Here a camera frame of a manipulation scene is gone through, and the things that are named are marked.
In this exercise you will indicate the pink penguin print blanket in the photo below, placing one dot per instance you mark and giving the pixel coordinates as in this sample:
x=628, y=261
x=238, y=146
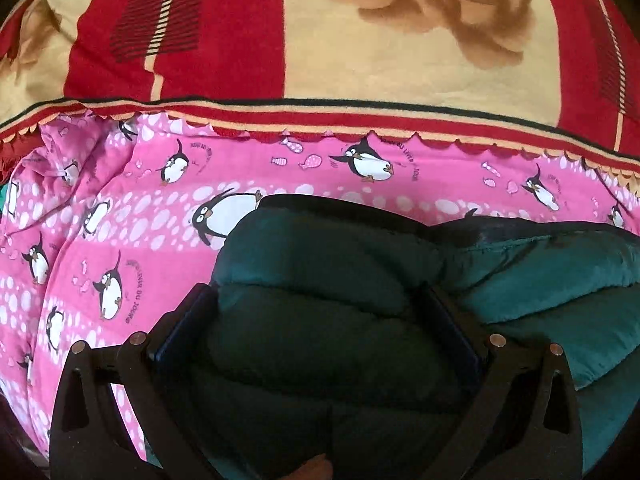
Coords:
x=150, y=200

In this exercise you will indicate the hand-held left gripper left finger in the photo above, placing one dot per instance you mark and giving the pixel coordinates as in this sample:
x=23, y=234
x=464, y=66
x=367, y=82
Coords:
x=177, y=335

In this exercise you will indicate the green quilted jacket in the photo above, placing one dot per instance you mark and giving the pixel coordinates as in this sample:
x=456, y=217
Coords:
x=325, y=270

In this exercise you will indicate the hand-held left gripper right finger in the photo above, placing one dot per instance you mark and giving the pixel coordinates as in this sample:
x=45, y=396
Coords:
x=457, y=335

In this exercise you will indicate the red rose print blanket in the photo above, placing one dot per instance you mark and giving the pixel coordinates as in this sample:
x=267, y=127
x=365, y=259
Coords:
x=320, y=35

